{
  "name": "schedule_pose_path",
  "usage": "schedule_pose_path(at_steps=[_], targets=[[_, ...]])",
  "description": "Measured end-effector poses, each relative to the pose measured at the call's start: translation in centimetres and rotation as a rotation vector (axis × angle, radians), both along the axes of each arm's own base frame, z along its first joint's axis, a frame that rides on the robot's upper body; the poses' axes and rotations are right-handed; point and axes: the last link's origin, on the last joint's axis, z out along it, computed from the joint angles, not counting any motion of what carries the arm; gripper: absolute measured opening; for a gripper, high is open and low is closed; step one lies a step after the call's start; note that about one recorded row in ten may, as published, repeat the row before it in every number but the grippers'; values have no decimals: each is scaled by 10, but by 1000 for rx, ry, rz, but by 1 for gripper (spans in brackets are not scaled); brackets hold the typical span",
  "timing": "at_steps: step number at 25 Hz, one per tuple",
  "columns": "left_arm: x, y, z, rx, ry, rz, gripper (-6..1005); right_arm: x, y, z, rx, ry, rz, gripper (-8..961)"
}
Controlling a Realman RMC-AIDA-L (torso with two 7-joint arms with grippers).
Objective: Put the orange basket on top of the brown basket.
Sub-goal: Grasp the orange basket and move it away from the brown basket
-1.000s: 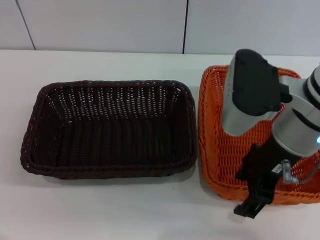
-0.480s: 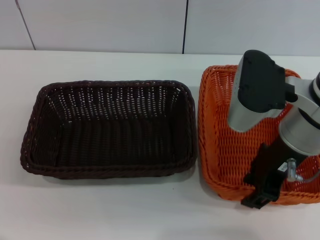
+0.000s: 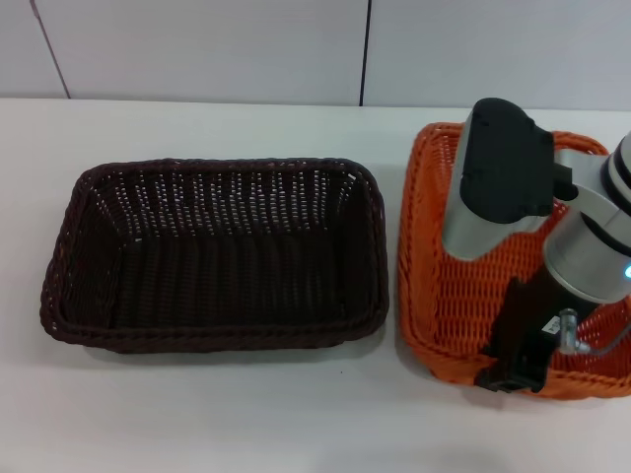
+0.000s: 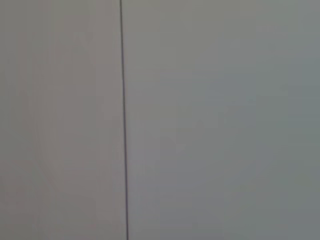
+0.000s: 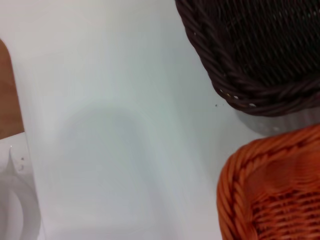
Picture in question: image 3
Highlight orange wicker basket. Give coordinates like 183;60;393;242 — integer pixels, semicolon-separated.
396;121;631;403

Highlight grey cable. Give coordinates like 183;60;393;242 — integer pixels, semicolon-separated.
586;328;631;357

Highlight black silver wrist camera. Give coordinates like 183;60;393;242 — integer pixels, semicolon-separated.
440;97;573;260

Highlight silver cable connector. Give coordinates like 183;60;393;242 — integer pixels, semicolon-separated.
558;307;593;354

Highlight dark brown wicker basket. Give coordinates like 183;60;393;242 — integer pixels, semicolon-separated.
38;157;390;355

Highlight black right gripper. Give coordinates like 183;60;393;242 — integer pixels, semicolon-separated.
475;265;600;395

